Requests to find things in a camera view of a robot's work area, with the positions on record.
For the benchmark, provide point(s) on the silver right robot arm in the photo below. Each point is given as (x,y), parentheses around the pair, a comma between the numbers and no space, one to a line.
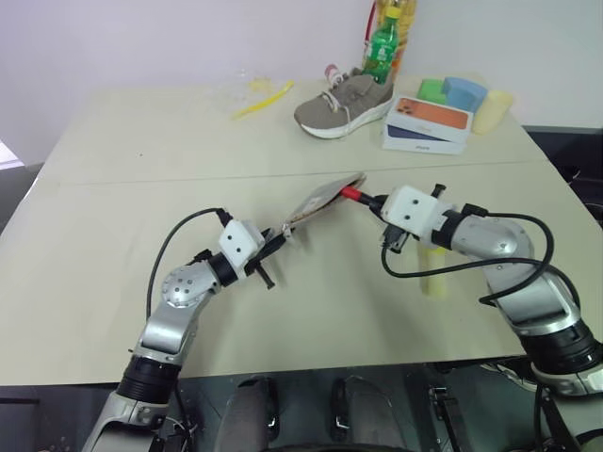
(527,282)

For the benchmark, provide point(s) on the grey sneaker white sole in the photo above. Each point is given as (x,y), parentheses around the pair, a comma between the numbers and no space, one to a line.
(348,103)

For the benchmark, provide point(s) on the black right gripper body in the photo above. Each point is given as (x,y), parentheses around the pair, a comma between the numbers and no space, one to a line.
(395,237)

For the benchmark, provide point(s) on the dark rounded shape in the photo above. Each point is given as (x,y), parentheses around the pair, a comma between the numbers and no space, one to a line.
(249,414)

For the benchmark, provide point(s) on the black metal bracket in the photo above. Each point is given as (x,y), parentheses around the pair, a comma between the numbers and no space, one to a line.
(447,414)

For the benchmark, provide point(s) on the green foam block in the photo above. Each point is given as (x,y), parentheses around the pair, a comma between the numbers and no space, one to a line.
(431,89)

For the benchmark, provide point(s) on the pale yellow foam cylinder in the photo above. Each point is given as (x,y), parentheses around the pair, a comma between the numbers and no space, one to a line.
(492,110)

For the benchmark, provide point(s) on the grid pattern zip pouch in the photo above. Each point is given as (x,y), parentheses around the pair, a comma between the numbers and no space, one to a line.
(320,200)

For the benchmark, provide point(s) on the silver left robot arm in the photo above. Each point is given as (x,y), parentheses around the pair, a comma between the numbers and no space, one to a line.
(175,287)

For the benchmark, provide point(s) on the orange picture phone box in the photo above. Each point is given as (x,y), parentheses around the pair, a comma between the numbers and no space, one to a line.
(428,115)

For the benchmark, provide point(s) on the blue foam block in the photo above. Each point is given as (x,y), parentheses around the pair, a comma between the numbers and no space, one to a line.
(466,92)

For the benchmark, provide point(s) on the blue picture phone box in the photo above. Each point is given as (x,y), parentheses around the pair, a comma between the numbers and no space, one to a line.
(419,141)

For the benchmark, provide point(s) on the yellow oil bottle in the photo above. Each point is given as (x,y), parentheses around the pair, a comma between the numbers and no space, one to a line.
(407,28)

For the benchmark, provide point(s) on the green plastic drink bottle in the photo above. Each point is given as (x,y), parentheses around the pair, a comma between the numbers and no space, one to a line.
(381,47)

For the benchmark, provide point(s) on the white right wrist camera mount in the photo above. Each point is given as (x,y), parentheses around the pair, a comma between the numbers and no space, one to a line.
(414,207)

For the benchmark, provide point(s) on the yellow toothbrush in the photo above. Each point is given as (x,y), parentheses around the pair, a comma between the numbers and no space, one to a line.
(264,101)

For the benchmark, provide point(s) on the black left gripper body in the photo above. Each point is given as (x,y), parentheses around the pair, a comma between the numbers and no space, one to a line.
(266,252)

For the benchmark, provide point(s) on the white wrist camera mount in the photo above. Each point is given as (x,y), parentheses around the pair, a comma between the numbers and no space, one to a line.
(239,242)
(414,207)

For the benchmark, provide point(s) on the small red white striped bottle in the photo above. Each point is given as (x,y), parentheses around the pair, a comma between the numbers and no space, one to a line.
(333,73)

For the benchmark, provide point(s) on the cream cylinder block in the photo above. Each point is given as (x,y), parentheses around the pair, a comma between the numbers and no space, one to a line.
(435,280)

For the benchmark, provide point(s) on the red marker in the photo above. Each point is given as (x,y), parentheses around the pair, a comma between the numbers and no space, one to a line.
(352,192)

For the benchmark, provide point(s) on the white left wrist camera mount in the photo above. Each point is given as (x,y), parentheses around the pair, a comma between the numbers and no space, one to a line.
(239,242)

